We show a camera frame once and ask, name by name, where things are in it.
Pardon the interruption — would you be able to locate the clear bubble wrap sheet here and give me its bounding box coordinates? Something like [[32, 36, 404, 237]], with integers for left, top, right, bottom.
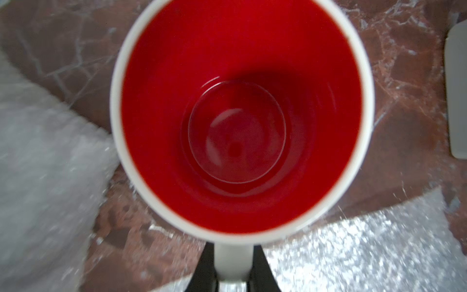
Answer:
[[1, 55, 119, 292], [149, 185, 467, 292]]

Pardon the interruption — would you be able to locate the white mug red inside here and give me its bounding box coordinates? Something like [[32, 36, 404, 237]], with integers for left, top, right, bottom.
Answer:
[[110, 1, 375, 282]]

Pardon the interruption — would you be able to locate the grey tape dispenser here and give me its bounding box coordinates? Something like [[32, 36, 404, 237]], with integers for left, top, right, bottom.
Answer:
[[444, 20, 467, 159]]

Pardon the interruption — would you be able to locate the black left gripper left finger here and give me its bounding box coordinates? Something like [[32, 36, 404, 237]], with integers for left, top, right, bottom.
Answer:
[[185, 243, 219, 292]]

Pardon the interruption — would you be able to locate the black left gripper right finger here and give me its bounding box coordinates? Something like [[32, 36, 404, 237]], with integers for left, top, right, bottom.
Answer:
[[248, 245, 281, 292]]

